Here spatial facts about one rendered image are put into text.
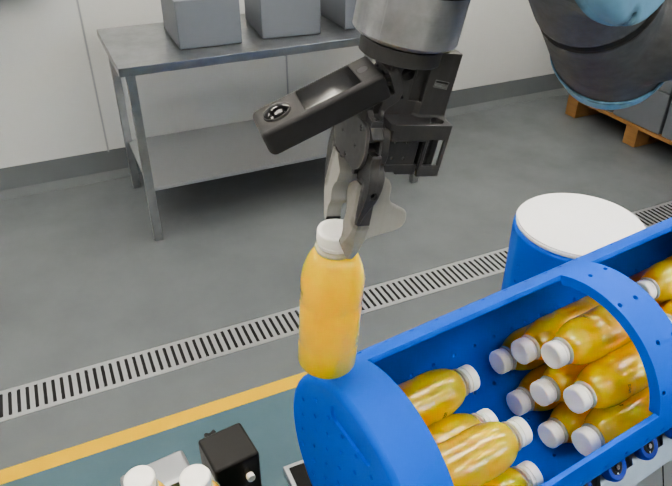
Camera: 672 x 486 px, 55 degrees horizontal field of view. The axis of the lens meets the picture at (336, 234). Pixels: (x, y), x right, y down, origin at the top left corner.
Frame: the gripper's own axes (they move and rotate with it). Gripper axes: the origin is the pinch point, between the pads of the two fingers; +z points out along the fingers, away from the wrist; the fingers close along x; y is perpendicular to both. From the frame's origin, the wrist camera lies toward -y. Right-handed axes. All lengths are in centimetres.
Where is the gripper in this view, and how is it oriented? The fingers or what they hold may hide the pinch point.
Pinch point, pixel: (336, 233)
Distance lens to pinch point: 64.4
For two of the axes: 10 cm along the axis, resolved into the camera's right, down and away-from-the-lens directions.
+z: -1.8, 8.1, 5.5
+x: -3.4, -5.8, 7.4
